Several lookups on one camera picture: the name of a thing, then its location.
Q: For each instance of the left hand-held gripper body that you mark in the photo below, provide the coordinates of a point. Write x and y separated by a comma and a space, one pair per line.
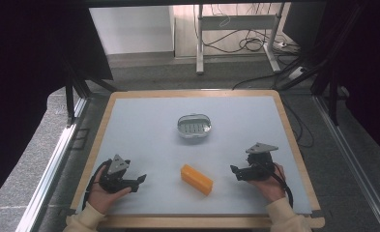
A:
115, 175

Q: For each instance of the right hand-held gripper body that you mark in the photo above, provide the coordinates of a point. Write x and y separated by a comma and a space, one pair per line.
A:
258, 164

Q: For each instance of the orange soap bar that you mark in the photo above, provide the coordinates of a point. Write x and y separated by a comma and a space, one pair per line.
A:
196, 179

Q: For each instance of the grey soap dish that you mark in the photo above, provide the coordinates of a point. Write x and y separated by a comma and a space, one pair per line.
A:
193, 126

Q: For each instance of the person's left hand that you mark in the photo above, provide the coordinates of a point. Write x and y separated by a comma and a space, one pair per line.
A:
102, 195

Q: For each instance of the person's right hand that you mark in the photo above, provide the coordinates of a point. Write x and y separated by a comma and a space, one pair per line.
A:
269, 187

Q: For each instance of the black metal stand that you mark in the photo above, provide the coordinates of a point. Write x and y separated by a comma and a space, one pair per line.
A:
326, 71
73, 93

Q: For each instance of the white power strip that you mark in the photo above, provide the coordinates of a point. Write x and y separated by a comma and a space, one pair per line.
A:
296, 73

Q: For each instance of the black curtain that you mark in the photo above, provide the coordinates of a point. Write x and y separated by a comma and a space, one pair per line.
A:
33, 80
361, 64

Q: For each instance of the white cabinet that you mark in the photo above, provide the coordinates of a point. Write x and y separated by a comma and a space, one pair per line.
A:
132, 30

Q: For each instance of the aluminium rail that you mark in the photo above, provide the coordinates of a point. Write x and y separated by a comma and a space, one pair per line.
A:
352, 161
49, 174

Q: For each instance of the white desk frame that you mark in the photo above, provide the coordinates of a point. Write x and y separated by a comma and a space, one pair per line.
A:
236, 32

